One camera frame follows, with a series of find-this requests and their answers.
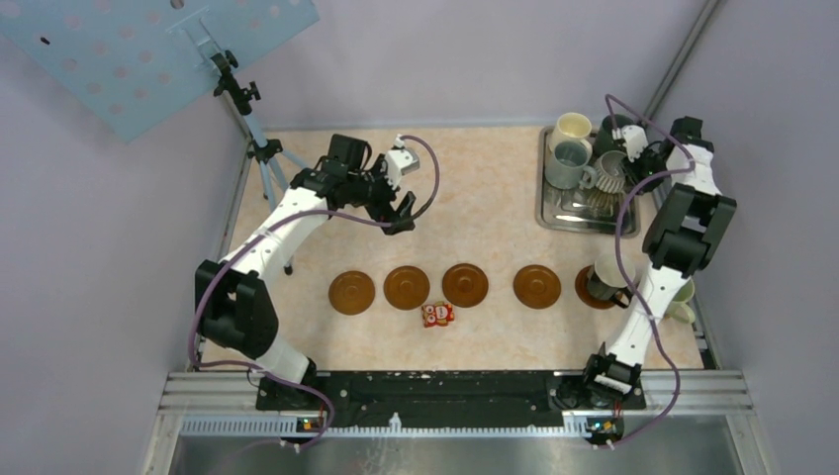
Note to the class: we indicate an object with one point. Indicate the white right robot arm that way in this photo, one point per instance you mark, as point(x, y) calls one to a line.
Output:
point(682, 239)

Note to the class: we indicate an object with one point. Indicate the silver metal tray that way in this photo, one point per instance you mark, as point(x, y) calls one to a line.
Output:
point(581, 210)

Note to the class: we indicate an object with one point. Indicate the brown wooden coaster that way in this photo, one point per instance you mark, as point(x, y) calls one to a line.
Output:
point(537, 286)
point(465, 285)
point(406, 287)
point(581, 290)
point(351, 292)

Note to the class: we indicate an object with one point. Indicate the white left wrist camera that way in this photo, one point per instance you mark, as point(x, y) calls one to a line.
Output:
point(399, 161)

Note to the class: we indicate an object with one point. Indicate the grey ribbed mug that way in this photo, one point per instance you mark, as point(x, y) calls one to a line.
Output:
point(611, 176)

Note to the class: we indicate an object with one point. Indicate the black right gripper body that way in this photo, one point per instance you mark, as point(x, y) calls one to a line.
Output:
point(644, 167)

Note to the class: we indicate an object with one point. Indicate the black mug white inside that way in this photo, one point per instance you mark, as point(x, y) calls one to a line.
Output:
point(605, 284)

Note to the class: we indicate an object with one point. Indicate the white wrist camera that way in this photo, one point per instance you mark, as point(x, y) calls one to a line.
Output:
point(399, 161)
point(632, 139)

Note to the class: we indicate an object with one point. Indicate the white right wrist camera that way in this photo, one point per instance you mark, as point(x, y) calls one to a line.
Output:
point(632, 139)

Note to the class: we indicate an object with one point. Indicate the blue perforated panel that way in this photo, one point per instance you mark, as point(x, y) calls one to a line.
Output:
point(135, 63)

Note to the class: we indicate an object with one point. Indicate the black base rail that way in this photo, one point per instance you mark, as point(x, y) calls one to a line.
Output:
point(532, 386)

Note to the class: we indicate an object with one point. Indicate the light green mug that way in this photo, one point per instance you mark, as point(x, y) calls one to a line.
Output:
point(679, 309)

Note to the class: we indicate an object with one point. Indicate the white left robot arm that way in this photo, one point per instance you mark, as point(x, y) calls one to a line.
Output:
point(233, 303)

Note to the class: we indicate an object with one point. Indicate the grey blue mug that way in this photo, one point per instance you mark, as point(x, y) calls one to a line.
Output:
point(568, 168)

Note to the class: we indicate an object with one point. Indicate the cream mug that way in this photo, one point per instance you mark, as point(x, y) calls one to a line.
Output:
point(572, 127)

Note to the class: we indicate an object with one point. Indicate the red owl toy block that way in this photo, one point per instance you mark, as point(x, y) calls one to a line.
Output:
point(438, 314)

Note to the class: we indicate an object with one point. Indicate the dark green mug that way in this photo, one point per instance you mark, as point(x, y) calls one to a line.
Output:
point(604, 141)

